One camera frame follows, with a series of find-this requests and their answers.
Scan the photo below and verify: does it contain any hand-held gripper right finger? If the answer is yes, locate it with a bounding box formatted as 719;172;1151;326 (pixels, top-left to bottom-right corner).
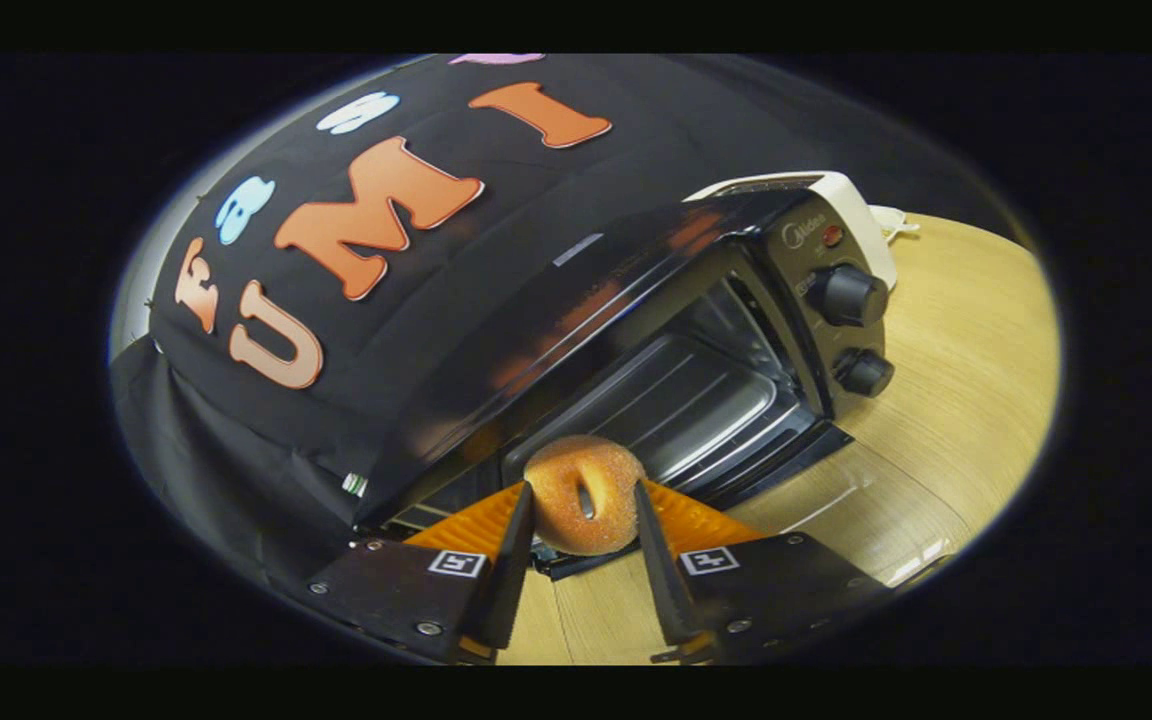
633;479;894;666

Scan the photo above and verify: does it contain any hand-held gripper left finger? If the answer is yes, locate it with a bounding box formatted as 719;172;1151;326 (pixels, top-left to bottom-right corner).
301;480;538;666

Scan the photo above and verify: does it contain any white pop-up toaster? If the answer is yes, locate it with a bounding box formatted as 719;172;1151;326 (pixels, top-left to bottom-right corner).
684;170;900;292

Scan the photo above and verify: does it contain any black toaster oven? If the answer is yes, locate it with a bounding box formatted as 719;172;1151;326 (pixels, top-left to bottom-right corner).
351;188;957;593

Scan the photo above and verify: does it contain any sugared donut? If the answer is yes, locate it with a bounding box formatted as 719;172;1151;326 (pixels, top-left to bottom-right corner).
523;434;648;558

